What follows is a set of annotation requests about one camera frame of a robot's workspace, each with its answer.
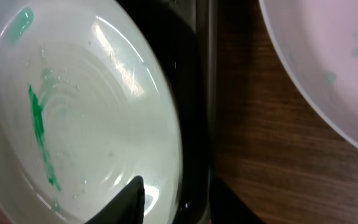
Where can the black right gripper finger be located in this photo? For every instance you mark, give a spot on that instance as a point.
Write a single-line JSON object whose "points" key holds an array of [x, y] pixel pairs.
{"points": [[127, 207]]}

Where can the white plate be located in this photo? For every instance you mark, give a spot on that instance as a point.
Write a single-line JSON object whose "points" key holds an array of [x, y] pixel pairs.
{"points": [[317, 43], [84, 108]]}

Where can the large dark serving tray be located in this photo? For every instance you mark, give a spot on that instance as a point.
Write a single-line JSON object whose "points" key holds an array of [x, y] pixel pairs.
{"points": [[203, 198]]}

